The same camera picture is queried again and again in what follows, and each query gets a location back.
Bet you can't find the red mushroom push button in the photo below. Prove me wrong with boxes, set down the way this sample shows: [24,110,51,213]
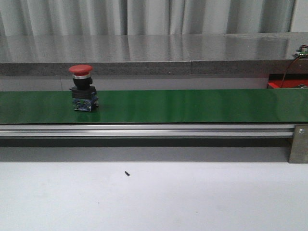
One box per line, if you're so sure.
[69,64,99,112]

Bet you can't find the grey stone counter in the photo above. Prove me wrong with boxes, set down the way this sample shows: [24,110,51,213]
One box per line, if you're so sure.
[0,32,308,76]

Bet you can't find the green conveyor belt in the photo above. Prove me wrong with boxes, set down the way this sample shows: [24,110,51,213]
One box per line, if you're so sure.
[0,89,308,124]

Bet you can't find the red bin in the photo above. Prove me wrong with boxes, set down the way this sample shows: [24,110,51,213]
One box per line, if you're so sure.
[268,74,308,89]

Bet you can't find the small green circuit board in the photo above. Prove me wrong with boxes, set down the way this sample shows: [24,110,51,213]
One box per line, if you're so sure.
[293,45,308,58]

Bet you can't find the grey curtain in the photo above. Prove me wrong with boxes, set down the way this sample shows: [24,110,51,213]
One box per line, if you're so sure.
[0,0,295,36]

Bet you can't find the aluminium conveyor side rail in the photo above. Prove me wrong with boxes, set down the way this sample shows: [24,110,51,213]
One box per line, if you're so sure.
[0,124,295,137]

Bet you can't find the red and black wire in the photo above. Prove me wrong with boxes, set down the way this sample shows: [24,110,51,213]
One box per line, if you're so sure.
[280,45,308,89]

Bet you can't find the metal conveyor support bracket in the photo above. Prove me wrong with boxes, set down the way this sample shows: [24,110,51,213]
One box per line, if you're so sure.
[289,124,308,164]

